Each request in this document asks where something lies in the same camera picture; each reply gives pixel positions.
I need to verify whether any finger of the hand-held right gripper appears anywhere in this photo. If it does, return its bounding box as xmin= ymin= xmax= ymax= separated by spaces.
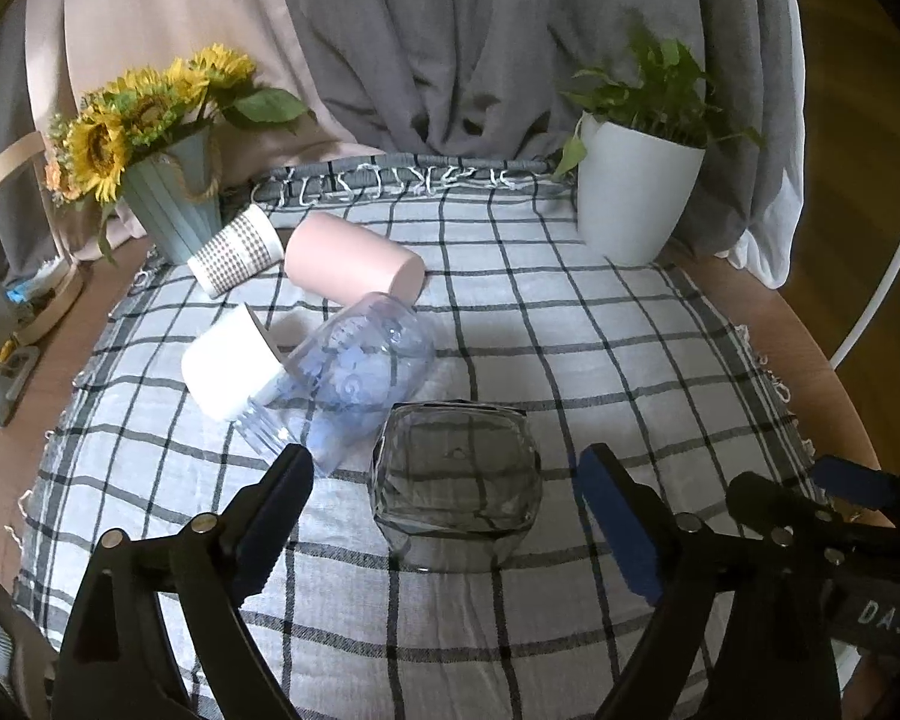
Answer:
xmin=810 ymin=454 xmax=900 ymax=535
xmin=726 ymin=471 xmax=900 ymax=580

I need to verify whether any white dotted paper cup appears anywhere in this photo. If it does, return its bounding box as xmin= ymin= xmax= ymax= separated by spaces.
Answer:
xmin=187 ymin=205 xmax=283 ymax=296

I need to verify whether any green leafy plant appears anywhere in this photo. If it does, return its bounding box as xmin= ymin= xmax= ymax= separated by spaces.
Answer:
xmin=551 ymin=24 xmax=764 ymax=179

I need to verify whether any clear blue patterned glass cup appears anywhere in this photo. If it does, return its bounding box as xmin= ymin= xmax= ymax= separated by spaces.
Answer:
xmin=238 ymin=291 xmax=437 ymax=478

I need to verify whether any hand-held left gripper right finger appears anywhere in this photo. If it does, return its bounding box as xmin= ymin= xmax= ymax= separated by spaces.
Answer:
xmin=576 ymin=444 xmax=845 ymax=720

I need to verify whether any white plant pot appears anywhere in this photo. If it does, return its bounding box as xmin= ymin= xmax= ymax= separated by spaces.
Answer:
xmin=575 ymin=111 xmax=708 ymax=268

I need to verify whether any pink cup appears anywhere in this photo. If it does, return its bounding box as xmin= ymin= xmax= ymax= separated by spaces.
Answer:
xmin=284 ymin=211 xmax=427 ymax=302

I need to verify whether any pale blue ribbed vase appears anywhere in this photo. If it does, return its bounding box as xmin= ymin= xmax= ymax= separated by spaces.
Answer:
xmin=120 ymin=124 xmax=224 ymax=266

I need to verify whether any smoky grey glass cup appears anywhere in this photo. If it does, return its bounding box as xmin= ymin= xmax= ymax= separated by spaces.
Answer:
xmin=370 ymin=400 xmax=545 ymax=572

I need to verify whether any curved wooden chair back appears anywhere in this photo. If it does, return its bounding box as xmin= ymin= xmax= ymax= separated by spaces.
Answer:
xmin=0 ymin=130 xmax=85 ymax=347

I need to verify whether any checked grey white tablecloth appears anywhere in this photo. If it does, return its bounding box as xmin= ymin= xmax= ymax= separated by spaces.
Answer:
xmin=11 ymin=154 xmax=832 ymax=720

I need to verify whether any sunflower bouquet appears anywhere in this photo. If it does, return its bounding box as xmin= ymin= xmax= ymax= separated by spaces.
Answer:
xmin=43 ymin=43 xmax=310 ymax=265

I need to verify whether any plain white cup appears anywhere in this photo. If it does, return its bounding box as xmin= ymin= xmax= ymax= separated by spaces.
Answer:
xmin=181 ymin=304 xmax=290 ymax=422

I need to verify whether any white cloth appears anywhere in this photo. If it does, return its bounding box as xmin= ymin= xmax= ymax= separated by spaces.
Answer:
xmin=724 ymin=184 xmax=807 ymax=292

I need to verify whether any grey curtain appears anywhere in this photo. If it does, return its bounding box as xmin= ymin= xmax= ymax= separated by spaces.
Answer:
xmin=268 ymin=0 xmax=805 ymax=265

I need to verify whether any beige pink cloth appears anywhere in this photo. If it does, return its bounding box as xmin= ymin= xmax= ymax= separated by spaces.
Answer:
xmin=24 ymin=0 xmax=362 ymax=260

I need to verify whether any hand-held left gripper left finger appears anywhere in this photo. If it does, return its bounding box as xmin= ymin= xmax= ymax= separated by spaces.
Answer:
xmin=49 ymin=444 xmax=316 ymax=720

